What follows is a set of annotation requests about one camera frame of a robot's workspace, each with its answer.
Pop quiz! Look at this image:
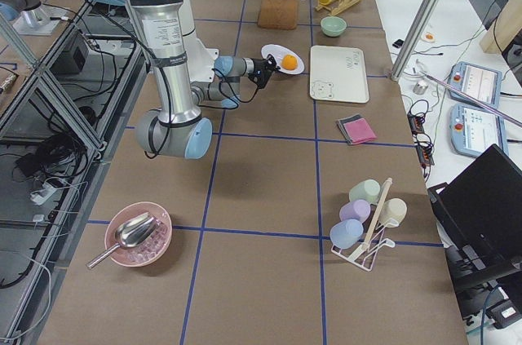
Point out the aluminium frame post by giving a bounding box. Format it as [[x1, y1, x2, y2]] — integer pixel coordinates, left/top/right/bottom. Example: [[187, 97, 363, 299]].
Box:
[[389, 0, 439, 82]]

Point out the beige cup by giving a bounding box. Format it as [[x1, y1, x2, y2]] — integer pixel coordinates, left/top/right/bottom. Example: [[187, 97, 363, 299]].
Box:
[[378, 198, 407, 226]]

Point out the purple cup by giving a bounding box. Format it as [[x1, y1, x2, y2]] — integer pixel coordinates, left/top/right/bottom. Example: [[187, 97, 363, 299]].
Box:
[[339, 199, 371, 223]]

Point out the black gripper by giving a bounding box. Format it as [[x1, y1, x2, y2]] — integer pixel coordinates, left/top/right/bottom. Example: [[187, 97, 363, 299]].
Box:
[[252, 55, 281, 76]]

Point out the lower teach pendant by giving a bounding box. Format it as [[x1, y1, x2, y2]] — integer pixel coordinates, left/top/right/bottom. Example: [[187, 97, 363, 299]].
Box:
[[449, 104, 509, 157]]

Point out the upper teach pendant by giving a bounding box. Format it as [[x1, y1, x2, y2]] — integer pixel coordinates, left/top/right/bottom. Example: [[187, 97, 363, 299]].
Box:
[[448, 61, 502, 108]]

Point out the green ceramic bowl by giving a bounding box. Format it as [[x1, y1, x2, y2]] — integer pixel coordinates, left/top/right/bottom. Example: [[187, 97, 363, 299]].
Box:
[[320, 16, 347, 38]]

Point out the green cup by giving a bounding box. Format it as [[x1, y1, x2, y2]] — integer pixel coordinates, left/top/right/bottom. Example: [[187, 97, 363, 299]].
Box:
[[348, 179, 381, 205]]

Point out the wooden rod handle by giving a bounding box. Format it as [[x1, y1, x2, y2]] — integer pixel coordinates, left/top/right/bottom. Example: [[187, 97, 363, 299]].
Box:
[[361, 178, 393, 251]]

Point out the cream bear tray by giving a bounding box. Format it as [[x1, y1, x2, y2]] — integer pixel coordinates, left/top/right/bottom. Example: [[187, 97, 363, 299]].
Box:
[[309, 45, 369, 104]]

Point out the black power strip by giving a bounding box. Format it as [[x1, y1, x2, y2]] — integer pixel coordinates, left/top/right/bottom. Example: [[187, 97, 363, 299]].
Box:
[[407, 113, 435, 169]]

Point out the blue cup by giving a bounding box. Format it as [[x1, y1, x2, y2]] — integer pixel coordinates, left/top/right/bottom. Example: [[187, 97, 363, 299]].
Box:
[[330, 219, 364, 250]]

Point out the pink cloth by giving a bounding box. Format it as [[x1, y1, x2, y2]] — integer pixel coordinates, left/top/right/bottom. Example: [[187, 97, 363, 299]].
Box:
[[343, 118, 377, 144]]

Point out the fried egg toy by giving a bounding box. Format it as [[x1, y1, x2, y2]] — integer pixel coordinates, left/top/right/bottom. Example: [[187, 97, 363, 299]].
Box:
[[421, 32, 435, 43]]

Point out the orange fruit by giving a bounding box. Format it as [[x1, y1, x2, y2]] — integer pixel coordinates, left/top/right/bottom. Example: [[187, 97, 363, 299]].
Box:
[[281, 54, 299, 71]]

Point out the grey cloth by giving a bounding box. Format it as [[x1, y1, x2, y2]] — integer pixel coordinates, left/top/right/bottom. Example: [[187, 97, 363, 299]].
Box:
[[336, 114, 361, 143]]

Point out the teach pendant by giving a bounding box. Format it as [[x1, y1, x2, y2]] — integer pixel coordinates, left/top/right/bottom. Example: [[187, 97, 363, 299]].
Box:
[[448, 61, 502, 108], [449, 104, 509, 157]]

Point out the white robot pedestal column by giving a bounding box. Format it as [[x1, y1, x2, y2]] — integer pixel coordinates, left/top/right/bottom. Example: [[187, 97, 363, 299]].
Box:
[[179, 0, 219, 82]]

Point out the metal scoop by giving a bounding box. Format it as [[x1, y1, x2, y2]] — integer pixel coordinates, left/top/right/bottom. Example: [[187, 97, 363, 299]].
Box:
[[86, 212, 158, 270]]

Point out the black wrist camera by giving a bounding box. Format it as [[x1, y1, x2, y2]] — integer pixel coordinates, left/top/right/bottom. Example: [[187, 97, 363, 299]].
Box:
[[250, 73, 270, 90]]

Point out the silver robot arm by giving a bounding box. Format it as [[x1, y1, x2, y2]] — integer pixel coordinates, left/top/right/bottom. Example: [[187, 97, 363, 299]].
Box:
[[91, 0, 279, 159]]

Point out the brown wooden cutting board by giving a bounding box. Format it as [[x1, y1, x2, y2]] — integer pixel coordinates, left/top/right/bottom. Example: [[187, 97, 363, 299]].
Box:
[[257, 0, 299, 30]]

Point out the white wire cup rack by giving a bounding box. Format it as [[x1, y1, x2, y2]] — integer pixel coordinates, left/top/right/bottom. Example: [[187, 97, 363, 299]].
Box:
[[330, 221, 399, 272]]

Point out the black laptop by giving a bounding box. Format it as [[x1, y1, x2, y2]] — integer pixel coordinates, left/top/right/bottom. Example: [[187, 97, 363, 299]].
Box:
[[428, 144, 521, 299]]

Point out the white round plate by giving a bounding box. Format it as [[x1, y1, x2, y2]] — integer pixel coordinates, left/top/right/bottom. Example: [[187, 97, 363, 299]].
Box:
[[261, 44, 305, 75]]

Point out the small metal cylinder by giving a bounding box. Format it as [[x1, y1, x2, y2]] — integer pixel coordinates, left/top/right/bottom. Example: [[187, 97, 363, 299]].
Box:
[[413, 80, 429, 95]]

